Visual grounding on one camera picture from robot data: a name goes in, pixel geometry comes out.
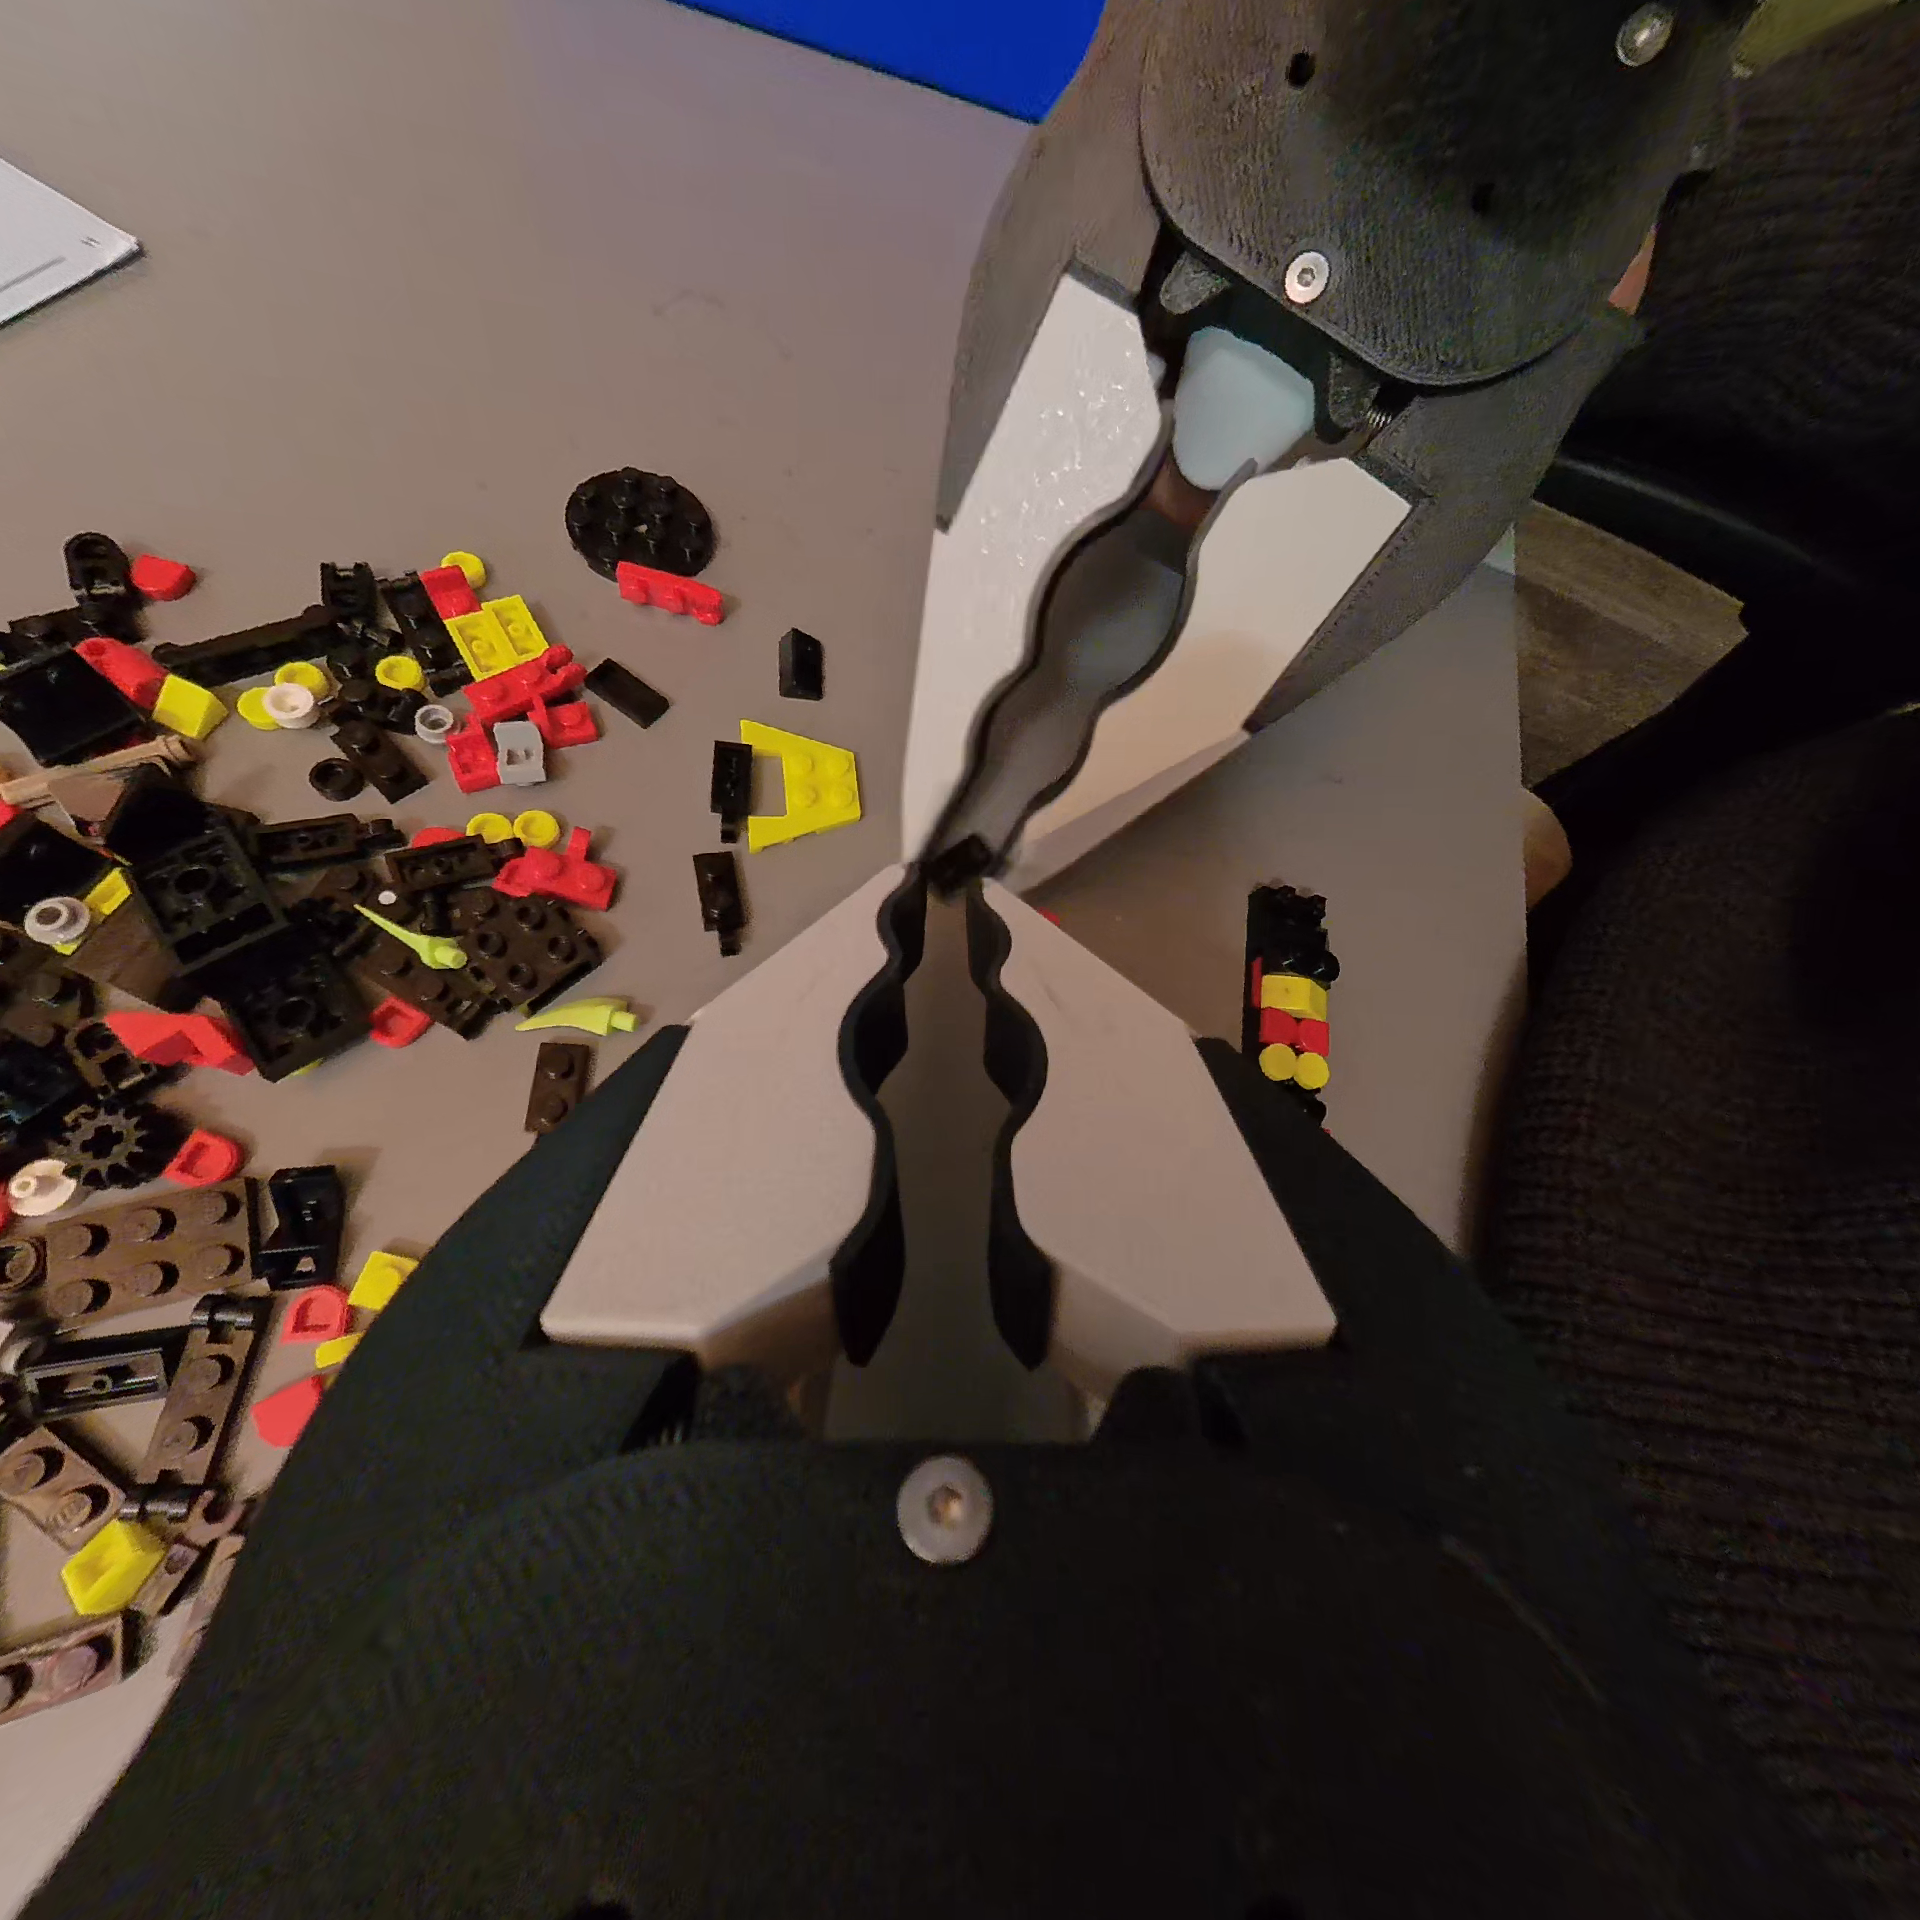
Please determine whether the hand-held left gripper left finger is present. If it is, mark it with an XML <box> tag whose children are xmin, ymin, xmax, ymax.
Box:
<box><xmin>540</xmin><ymin>872</ymin><xmax>923</xmax><ymax>1366</ymax></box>

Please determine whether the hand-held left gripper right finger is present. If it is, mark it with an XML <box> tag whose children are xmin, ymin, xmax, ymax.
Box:
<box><xmin>966</xmin><ymin>883</ymin><xmax>1337</xmax><ymax>1373</ymax></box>

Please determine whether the person's right forearm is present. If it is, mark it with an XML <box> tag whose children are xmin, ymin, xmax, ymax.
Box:
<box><xmin>1559</xmin><ymin>0</ymin><xmax>1920</xmax><ymax>452</ymax></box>

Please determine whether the black red yellow lego assembly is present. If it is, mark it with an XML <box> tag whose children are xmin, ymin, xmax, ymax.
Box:
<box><xmin>1245</xmin><ymin>884</ymin><xmax>1339</xmax><ymax>1129</ymax></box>

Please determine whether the pile of lego pieces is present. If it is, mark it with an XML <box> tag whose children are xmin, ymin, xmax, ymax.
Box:
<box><xmin>0</xmin><ymin>465</ymin><xmax>866</xmax><ymax>1724</ymax></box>

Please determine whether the blue storage bin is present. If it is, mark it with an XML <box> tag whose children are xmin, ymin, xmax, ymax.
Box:
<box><xmin>674</xmin><ymin>0</ymin><xmax>1114</xmax><ymax>125</ymax></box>

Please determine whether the lego instruction booklet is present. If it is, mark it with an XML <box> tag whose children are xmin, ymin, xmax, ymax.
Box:
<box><xmin>0</xmin><ymin>158</ymin><xmax>145</xmax><ymax>328</ymax></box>

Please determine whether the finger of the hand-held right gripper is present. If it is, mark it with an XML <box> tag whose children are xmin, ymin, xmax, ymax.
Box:
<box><xmin>897</xmin><ymin>267</ymin><xmax>1175</xmax><ymax>868</ymax></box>
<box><xmin>983</xmin><ymin>456</ymin><xmax>1415</xmax><ymax>889</ymax></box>

